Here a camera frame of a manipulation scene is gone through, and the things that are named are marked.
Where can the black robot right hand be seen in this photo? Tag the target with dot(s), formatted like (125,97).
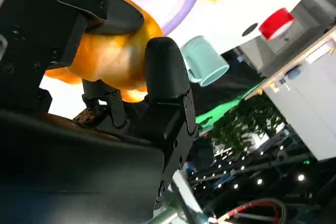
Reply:
(78,169)

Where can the green cloth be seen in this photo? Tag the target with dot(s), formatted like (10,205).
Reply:
(223,108)

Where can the pale green mug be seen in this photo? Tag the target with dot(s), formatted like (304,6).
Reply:
(207,58)

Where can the green leafy plant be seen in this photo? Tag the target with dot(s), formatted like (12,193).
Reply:
(249,124)

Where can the black table grommet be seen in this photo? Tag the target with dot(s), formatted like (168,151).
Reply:
(250,29)

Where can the white cabinet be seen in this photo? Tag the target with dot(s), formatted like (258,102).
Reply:
(309,108)

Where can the wooden desk board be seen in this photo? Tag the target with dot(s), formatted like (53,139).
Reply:
(296,61)

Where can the red tape roll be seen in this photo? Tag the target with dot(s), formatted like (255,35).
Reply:
(275,24)

